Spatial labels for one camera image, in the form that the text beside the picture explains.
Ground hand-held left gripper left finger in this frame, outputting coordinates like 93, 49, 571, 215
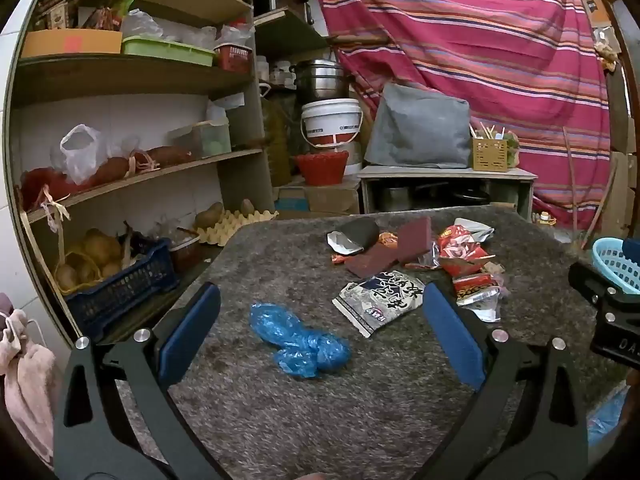
54, 281, 236, 480

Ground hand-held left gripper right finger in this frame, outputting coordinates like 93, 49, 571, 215
422, 281, 588, 480

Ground light blue plastic basket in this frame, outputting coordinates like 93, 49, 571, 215
591, 237, 640, 295

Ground red yellow snack wrapper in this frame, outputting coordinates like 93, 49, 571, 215
452, 272, 501, 306

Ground black white snack packet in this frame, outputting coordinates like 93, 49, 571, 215
332, 271, 426, 339

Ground large red snack wrapper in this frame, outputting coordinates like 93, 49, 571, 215
436, 225, 490, 277

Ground maroon scouring pad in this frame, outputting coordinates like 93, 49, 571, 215
397, 216, 433, 266

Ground blue plastic bag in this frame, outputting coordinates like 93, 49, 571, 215
249, 302, 352, 380

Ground white wrapper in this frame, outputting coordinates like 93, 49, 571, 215
454, 217, 495, 242

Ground dark red wrapper pieces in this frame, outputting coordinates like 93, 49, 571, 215
346, 244, 401, 279

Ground black silver-lined wrapper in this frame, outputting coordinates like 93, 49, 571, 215
326, 219, 381, 257

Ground blue plastic crate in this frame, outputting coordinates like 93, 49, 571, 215
64, 237, 180, 343

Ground thin wooden stick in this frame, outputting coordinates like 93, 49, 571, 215
562, 125, 581, 231

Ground cardboard egg tray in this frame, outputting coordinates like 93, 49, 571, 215
196, 208, 279, 246

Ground yellow net bag of potatoes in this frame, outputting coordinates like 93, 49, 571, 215
52, 227, 123, 296

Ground grey shaggy mat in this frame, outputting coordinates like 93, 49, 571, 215
117, 205, 621, 480

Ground small steel pot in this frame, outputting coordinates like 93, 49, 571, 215
380, 185, 416, 211

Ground wooden shelf unit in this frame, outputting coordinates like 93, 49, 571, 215
5, 0, 331, 346

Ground green patterned bundle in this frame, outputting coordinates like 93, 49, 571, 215
502, 130, 521, 168

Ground bamboo utensil holder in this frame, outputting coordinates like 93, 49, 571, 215
471, 136, 509, 173

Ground low wooden cabinet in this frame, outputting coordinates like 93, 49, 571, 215
356, 164, 538, 223

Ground pink towel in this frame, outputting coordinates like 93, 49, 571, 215
0, 292, 58, 468

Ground reddish sweet potato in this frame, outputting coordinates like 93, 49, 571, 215
142, 146, 193, 167
92, 156, 136, 183

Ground bundle of wooden chopsticks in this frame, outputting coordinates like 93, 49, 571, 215
470, 121, 506, 141

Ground brown cardboard box blue print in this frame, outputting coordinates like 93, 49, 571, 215
274, 180, 362, 216

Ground clear plastic container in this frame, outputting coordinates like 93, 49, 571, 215
167, 119, 232, 160

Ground hanging ginger root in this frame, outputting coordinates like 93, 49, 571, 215
595, 40, 621, 72

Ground yellow oil jug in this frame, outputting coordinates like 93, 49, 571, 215
260, 82, 293, 188

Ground red mesh bag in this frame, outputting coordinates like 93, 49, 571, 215
20, 167, 68, 211

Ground plain white bucket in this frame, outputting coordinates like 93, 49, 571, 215
344, 142, 363, 176

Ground red woven plastic bowl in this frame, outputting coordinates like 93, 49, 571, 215
292, 151, 350, 187

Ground white plastic bag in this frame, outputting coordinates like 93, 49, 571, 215
60, 124, 102, 186

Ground grey fabric bag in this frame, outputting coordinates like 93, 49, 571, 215
364, 82, 472, 170

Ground red striped curtain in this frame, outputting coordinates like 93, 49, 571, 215
307, 0, 616, 233

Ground white bucket red label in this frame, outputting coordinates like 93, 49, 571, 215
300, 98, 363, 150

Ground small red plastic basket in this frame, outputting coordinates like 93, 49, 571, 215
214, 42, 252, 73

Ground green plastic tray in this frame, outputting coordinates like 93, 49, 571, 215
121, 35, 217, 67

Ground steel stock pot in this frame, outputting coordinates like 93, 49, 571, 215
289, 59, 351, 106

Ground clear plastic bag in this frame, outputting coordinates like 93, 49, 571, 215
120, 9, 216, 46

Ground orange cardboard box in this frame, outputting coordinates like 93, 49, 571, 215
21, 29, 123, 58

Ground red green snack packet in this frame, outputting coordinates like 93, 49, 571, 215
82, 0, 136, 31

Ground brown printed box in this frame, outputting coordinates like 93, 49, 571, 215
35, 0, 81, 30

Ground black pan wooden handle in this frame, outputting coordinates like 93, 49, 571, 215
450, 185, 493, 206

